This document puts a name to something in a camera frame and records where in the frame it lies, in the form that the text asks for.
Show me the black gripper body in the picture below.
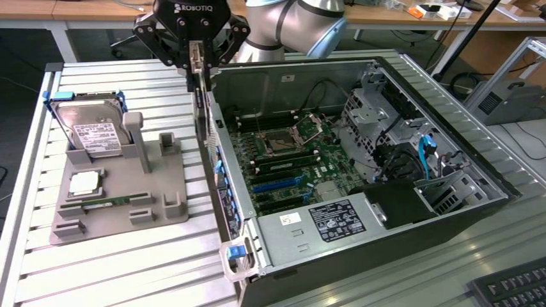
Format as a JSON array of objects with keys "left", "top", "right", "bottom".
[{"left": 153, "top": 0, "right": 233, "bottom": 42}]

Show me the graphics card with metal bracket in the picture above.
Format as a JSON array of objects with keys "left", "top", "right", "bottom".
[{"left": 188, "top": 40, "right": 213, "bottom": 143}]

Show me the hard disk in blue carrier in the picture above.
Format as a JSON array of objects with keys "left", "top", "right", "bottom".
[{"left": 41, "top": 90, "right": 133, "bottom": 160}]

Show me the metal socket cover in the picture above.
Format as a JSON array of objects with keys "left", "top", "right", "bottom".
[{"left": 290, "top": 113, "right": 330, "bottom": 145}]

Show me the CPU socket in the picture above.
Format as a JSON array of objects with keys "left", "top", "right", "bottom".
[{"left": 262, "top": 129, "right": 306, "bottom": 157}]

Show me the perforated metal disk bay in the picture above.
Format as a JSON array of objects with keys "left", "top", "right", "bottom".
[{"left": 340, "top": 62, "right": 431, "bottom": 154}]

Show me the black RAM stick with label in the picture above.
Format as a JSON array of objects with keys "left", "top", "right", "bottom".
[{"left": 255, "top": 155, "right": 319, "bottom": 175}]

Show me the grey parts rack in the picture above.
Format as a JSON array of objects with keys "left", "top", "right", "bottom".
[{"left": 48, "top": 110, "right": 191, "bottom": 246}]

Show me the green motherboard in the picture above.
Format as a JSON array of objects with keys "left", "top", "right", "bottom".
[{"left": 225, "top": 107, "right": 367, "bottom": 217}]

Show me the long black expansion slot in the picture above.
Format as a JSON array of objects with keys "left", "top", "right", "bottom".
[
  {"left": 255, "top": 194, "right": 308, "bottom": 208},
  {"left": 248, "top": 171, "right": 298, "bottom": 185},
  {"left": 258, "top": 203, "right": 304, "bottom": 216}
]

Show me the silver CPU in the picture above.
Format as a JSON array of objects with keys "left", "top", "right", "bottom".
[{"left": 67, "top": 172, "right": 103, "bottom": 196}]

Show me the blue expansion slot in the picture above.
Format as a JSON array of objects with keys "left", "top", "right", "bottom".
[{"left": 251, "top": 178, "right": 302, "bottom": 194}]

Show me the green RAM stick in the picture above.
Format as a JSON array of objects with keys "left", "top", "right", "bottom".
[{"left": 63, "top": 194, "right": 148, "bottom": 210}]

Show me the white box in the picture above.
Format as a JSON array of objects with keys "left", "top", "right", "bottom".
[{"left": 416, "top": 3, "right": 472, "bottom": 20}]

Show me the grey chipset heatsink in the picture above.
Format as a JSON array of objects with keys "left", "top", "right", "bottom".
[{"left": 318, "top": 187, "right": 347, "bottom": 201}]

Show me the black tripod pole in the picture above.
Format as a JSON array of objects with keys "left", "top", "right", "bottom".
[{"left": 430, "top": 0, "right": 500, "bottom": 79}]

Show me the black air shroud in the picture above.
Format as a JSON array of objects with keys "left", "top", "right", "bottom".
[{"left": 364, "top": 180, "right": 438, "bottom": 230}]

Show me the grey power supply with label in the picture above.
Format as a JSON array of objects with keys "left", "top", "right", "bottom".
[{"left": 253, "top": 193, "right": 390, "bottom": 269}]

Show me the slotted metal disk bay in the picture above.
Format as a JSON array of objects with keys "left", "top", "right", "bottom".
[{"left": 412, "top": 168, "right": 490, "bottom": 220}]

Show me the black and grey PC case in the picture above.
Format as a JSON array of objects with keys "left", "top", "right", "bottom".
[{"left": 189, "top": 56, "right": 522, "bottom": 307}]

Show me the black keyboard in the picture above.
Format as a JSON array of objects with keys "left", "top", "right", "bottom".
[{"left": 467, "top": 257, "right": 546, "bottom": 307}]

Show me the black cable bundle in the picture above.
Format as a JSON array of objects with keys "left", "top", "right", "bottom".
[{"left": 370, "top": 143, "right": 427, "bottom": 185}]

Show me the blue wire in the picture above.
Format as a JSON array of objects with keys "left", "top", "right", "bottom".
[{"left": 419, "top": 134, "right": 440, "bottom": 182}]

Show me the aluminium profile frame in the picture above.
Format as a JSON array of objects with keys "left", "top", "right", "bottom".
[{"left": 462, "top": 36, "right": 546, "bottom": 109}]

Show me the grey computer box with handle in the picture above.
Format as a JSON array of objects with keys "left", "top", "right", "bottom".
[{"left": 463, "top": 79, "right": 546, "bottom": 126}]

